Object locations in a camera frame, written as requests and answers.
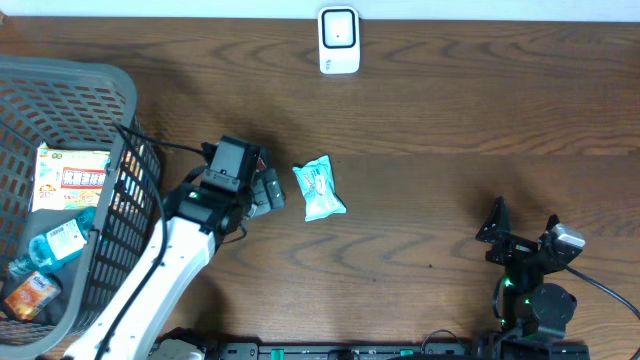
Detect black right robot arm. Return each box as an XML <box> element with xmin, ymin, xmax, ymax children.
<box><xmin>476</xmin><ymin>197</ymin><xmax>586</xmax><ymax>345</ymax></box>

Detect orange small tissue packet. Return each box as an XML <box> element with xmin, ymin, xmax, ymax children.
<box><xmin>4</xmin><ymin>271</ymin><xmax>61</xmax><ymax>321</ymax></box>

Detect white barcode scanner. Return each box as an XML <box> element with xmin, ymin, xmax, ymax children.
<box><xmin>317</xmin><ymin>6</ymin><xmax>361</xmax><ymax>75</ymax></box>

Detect grey plastic shopping basket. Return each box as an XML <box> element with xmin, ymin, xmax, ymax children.
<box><xmin>1</xmin><ymin>55</ymin><xmax>161</xmax><ymax>359</ymax></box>

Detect yellow tissue pack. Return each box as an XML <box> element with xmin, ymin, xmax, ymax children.
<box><xmin>31</xmin><ymin>143</ymin><xmax>110</xmax><ymax>212</ymax></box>

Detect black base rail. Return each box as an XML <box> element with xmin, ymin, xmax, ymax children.
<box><xmin>149</xmin><ymin>341</ymin><xmax>591</xmax><ymax>360</ymax></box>

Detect teal wet wipes pack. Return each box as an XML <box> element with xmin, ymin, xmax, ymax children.
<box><xmin>292</xmin><ymin>155</ymin><xmax>347</xmax><ymax>222</ymax></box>

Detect blue mouthwash bottle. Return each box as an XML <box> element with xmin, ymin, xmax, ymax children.
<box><xmin>7</xmin><ymin>207</ymin><xmax>96</xmax><ymax>278</ymax></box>

